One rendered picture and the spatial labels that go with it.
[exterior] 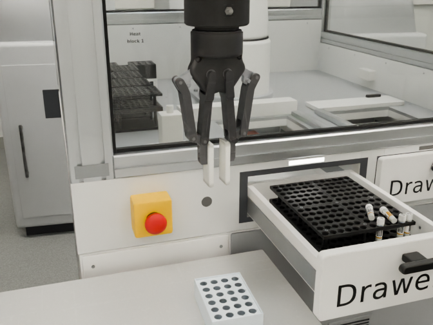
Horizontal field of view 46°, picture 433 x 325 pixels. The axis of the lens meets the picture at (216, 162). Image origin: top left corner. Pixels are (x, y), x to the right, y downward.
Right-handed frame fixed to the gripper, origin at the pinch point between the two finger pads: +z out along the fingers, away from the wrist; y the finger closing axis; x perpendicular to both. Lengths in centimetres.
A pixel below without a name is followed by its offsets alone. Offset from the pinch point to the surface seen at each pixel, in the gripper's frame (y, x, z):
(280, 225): -12.6, -1.7, 13.9
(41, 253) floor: 30, -168, 102
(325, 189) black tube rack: -26.4, -9.7, 12.3
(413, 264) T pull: -22.3, 20.3, 11.2
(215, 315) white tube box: 2.5, 6.6, 23.0
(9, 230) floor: 45, -200, 102
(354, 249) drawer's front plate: -15.1, 16.2, 9.6
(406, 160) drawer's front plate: -49, -14, 10
